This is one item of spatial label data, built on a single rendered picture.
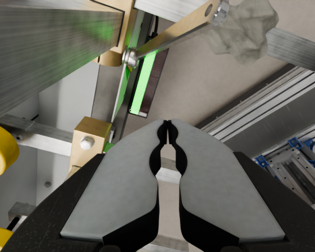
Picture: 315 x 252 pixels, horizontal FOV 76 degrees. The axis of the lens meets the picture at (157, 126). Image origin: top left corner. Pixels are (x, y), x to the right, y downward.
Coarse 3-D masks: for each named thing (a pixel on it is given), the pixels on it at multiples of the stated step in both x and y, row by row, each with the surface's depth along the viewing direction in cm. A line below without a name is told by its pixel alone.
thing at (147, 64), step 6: (144, 60) 40; (150, 60) 40; (144, 66) 41; (150, 66) 41; (144, 72) 42; (144, 78) 42; (138, 84) 43; (144, 84) 43; (138, 90) 43; (144, 90) 43; (138, 96) 44; (132, 102) 45; (138, 102) 45; (132, 108) 46; (138, 108) 45
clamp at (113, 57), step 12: (96, 0) 21; (108, 0) 21; (120, 0) 21; (132, 0) 21; (132, 12) 23; (132, 24) 26; (120, 36) 23; (120, 48) 23; (96, 60) 24; (108, 60) 24; (120, 60) 26
